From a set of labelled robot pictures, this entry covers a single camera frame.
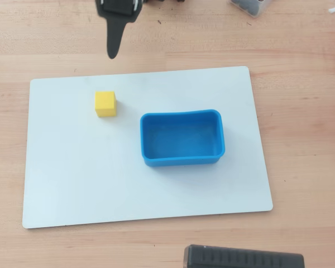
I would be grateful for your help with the blue rectangular bin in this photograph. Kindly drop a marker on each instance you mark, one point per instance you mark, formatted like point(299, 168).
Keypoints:
point(181, 139)

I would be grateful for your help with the black ribbed device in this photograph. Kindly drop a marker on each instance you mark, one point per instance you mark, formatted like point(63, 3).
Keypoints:
point(240, 258)

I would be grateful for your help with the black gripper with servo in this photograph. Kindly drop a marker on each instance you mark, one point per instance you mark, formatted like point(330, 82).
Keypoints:
point(115, 19)

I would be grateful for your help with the clear plastic container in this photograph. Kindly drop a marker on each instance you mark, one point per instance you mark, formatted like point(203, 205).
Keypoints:
point(251, 7)

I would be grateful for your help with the white rectangular board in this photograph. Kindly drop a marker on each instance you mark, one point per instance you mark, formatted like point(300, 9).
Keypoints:
point(100, 173)

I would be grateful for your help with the yellow cube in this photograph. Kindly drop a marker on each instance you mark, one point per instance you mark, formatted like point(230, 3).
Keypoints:
point(104, 104)

